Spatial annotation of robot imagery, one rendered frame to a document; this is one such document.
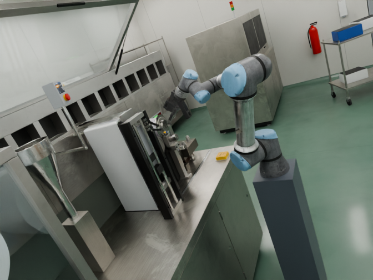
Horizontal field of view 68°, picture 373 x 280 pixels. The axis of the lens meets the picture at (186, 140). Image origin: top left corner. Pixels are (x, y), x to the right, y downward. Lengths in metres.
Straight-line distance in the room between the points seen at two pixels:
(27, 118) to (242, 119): 1.00
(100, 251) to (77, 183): 0.42
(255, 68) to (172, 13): 5.41
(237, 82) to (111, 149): 0.75
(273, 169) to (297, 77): 4.70
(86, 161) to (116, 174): 0.20
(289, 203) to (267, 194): 0.11
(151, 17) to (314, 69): 3.57
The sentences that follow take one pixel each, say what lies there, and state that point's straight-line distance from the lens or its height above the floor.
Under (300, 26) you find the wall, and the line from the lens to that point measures 5.89.
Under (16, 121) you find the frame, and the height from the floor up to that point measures 1.61.
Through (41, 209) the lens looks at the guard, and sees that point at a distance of 0.84.
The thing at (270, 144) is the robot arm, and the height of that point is 1.08.
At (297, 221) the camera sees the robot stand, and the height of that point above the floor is 0.64.
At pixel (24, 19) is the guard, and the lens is 1.24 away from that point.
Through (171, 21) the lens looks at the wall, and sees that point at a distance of 6.50.
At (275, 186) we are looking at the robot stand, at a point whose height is 0.86.
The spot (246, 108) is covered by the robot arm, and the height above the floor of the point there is 1.33.
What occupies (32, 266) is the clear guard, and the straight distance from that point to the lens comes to 0.86.
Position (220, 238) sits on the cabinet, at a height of 0.64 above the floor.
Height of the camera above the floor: 1.69
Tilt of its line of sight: 19 degrees down
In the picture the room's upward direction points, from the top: 22 degrees counter-clockwise
